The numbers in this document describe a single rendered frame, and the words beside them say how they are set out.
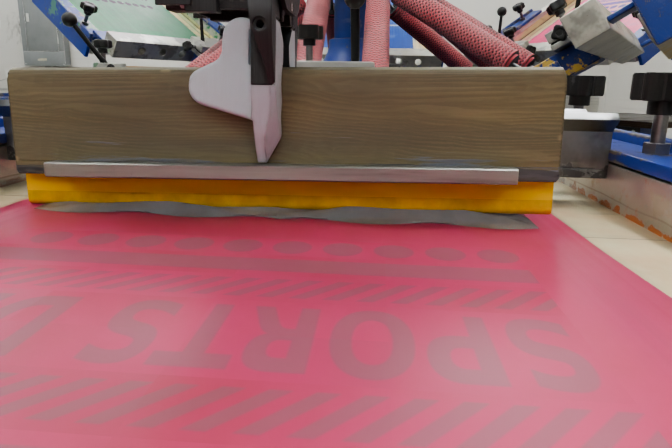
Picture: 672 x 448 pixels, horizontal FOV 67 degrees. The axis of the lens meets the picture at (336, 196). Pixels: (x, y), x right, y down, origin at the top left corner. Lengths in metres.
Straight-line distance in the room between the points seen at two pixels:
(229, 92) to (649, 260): 0.27
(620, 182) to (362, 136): 0.21
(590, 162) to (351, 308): 0.28
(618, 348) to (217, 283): 0.17
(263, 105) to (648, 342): 0.24
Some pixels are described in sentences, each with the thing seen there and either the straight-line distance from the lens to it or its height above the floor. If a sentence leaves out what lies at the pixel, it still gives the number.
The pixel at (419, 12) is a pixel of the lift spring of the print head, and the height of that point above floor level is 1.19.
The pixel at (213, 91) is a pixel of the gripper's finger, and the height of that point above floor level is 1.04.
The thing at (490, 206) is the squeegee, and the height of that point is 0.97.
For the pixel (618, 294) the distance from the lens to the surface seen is 0.28.
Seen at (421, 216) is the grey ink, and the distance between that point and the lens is 0.36.
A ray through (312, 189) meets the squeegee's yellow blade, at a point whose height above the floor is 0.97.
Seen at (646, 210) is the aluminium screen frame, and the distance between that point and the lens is 0.41.
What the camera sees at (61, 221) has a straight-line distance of 0.39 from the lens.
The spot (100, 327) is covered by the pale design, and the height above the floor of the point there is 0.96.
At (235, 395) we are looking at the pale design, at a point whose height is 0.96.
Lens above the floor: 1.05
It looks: 13 degrees down
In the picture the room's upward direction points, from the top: 1 degrees clockwise
